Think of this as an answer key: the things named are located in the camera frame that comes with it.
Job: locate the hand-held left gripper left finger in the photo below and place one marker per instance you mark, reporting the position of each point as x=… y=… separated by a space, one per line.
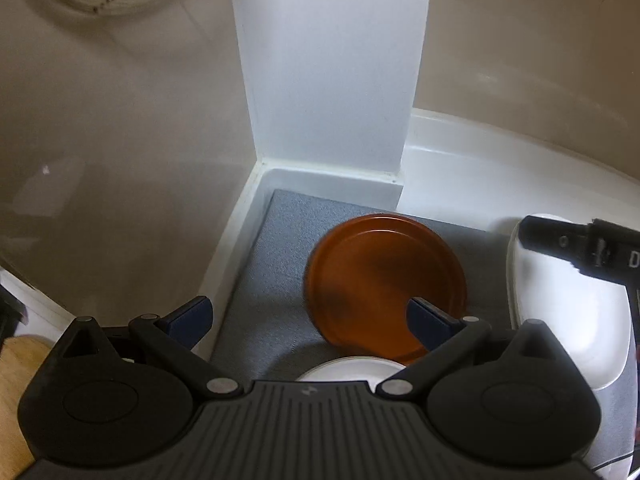
x=192 y=319

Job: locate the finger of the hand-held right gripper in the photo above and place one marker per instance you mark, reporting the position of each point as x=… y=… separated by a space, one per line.
x=550 y=237

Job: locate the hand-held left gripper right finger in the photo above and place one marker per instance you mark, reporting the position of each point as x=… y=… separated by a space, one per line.
x=425 y=321

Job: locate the orange round plate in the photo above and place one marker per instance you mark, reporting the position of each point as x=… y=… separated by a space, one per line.
x=385 y=280

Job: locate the large white bowl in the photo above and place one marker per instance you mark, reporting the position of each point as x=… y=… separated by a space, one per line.
x=345 y=371

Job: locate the grey fabric mat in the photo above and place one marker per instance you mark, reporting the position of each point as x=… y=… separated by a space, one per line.
x=270 y=285

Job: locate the dark object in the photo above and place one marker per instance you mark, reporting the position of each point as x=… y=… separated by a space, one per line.
x=10 y=310

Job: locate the wooden cutting board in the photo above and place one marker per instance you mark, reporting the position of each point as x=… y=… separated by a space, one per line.
x=20 y=390

